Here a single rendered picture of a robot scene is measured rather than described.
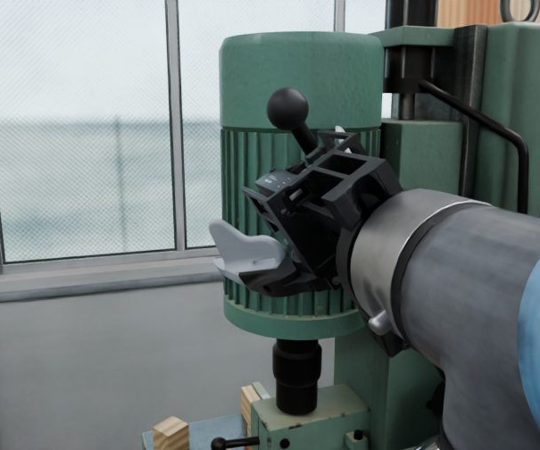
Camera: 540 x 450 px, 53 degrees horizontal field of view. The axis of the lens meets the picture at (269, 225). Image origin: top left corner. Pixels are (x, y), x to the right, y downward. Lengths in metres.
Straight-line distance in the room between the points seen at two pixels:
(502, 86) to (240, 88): 0.27
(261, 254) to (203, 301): 1.66
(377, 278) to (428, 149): 0.37
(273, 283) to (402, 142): 0.27
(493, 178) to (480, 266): 0.42
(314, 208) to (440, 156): 0.32
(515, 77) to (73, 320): 1.70
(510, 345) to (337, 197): 0.12
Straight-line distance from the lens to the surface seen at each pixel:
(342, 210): 0.28
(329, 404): 0.73
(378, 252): 0.26
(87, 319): 2.04
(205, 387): 2.21
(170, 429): 0.92
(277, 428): 0.68
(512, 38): 0.63
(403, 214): 0.26
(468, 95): 0.64
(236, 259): 0.42
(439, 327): 0.22
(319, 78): 0.53
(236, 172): 0.57
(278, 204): 0.33
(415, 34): 0.64
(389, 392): 0.68
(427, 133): 0.61
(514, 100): 0.63
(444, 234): 0.23
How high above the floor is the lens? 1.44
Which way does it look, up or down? 13 degrees down
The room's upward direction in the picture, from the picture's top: straight up
